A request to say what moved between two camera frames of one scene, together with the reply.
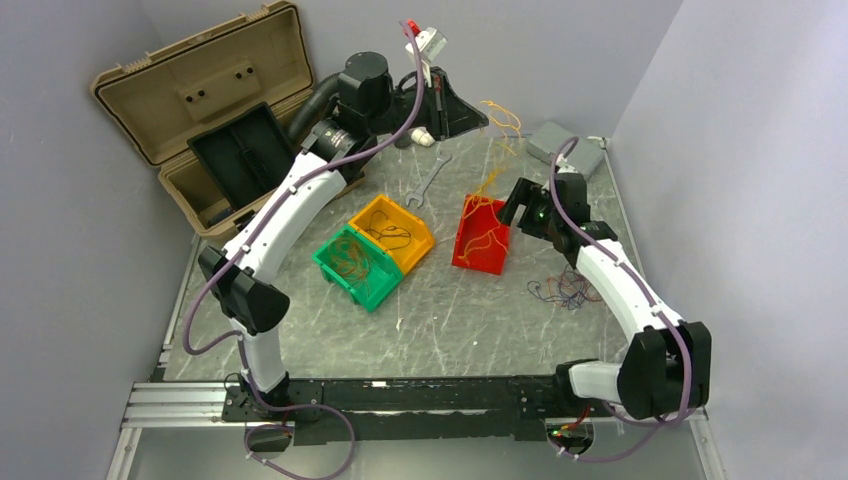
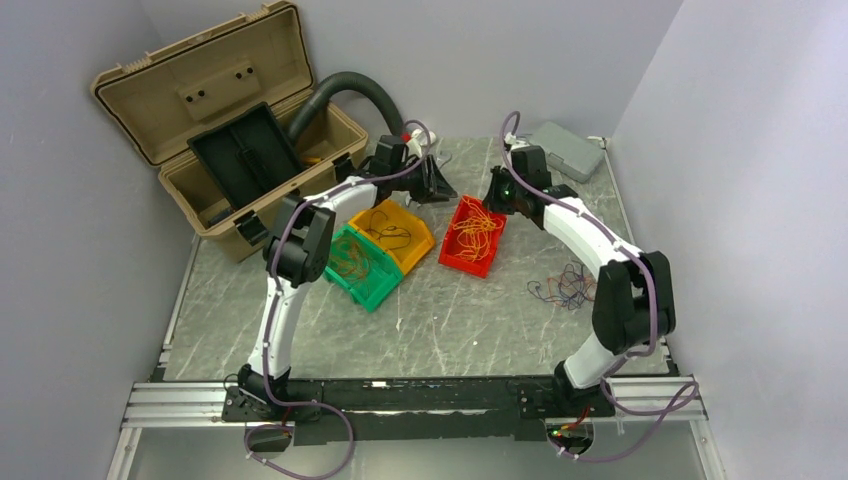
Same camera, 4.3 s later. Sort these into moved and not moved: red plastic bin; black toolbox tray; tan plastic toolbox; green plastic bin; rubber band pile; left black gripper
Moved: left black gripper; red plastic bin
Not moved: black toolbox tray; rubber band pile; tan plastic toolbox; green plastic bin
